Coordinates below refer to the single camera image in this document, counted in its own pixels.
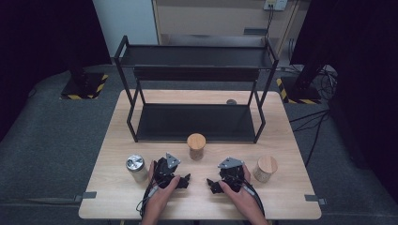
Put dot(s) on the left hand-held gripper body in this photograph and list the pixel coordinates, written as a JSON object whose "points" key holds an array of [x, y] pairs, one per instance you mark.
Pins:
{"points": [[165, 170]]}

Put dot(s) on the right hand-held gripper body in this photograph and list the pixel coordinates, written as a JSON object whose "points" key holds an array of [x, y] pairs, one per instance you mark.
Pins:
{"points": [[233, 175]]}

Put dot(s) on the metal lid glass jar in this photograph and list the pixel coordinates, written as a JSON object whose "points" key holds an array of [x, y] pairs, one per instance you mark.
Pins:
{"points": [[137, 172]]}

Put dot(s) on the tall bamboo lid jar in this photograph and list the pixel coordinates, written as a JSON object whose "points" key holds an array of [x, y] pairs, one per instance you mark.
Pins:
{"points": [[196, 150]]}

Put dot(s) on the wide bamboo lid jar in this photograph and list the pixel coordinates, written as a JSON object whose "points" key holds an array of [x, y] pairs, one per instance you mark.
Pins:
{"points": [[264, 170]]}

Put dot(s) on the black metal two-tier shelf rack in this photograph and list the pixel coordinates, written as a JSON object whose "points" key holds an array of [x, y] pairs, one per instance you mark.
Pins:
{"points": [[194, 122]]}

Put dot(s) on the person's left hand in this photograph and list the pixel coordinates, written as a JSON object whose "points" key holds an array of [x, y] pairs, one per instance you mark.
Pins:
{"points": [[159, 197]]}

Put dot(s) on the person's right hand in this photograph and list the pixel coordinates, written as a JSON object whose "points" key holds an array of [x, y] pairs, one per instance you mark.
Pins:
{"points": [[242, 200]]}

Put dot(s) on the grey round table grommet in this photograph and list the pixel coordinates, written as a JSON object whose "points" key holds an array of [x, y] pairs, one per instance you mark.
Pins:
{"points": [[231, 102]]}

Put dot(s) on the black stand with striped base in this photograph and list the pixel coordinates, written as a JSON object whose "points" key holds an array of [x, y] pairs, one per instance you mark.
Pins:
{"points": [[83, 86], [300, 90]]}

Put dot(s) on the beige wooden cabinet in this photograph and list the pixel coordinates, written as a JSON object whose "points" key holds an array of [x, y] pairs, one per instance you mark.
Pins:
{"points": [[203, 18]]}

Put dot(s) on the dark curtain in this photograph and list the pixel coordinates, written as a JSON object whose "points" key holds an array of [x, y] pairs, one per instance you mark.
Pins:
{"points": [[37, 37], [366, 62]]}

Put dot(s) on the grey table bracket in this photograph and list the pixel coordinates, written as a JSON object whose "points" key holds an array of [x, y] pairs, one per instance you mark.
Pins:
{"points": [[86, 196], [314, 198]]}

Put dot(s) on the white wall outlet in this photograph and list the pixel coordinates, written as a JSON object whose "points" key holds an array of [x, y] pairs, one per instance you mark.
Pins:
{"points": [[277, 4]]}

